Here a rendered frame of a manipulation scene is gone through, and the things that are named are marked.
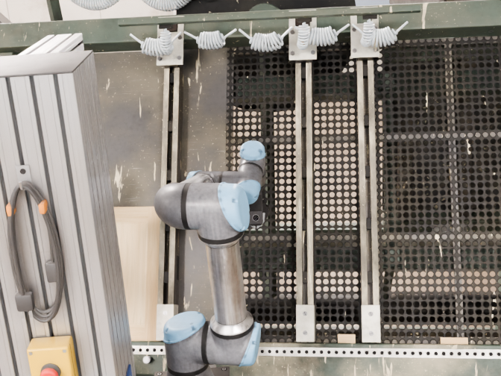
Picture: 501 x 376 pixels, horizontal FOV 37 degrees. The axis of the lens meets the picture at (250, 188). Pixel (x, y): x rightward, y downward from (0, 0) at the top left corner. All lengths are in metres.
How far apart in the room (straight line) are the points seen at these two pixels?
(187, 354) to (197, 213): 0.44
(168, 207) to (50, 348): 0.44
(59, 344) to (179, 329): 0.47
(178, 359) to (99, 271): 0.55
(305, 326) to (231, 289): 0.72
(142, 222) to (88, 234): 1.21
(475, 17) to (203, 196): 1.39
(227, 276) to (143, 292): 0.90
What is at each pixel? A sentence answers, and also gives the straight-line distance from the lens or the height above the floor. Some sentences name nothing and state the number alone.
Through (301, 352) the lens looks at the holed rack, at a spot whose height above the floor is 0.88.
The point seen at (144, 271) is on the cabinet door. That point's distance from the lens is 2.73.
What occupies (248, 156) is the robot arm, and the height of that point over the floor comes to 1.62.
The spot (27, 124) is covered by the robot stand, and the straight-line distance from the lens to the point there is 1.50.
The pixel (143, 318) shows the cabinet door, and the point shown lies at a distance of 2.73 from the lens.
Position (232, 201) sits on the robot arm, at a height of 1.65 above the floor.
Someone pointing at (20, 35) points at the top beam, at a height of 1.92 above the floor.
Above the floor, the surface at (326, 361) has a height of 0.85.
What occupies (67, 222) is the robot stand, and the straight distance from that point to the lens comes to 1.55.
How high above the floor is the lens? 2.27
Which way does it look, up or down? 20 degrees down
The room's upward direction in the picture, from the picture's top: 4 degrees counter-clockwise
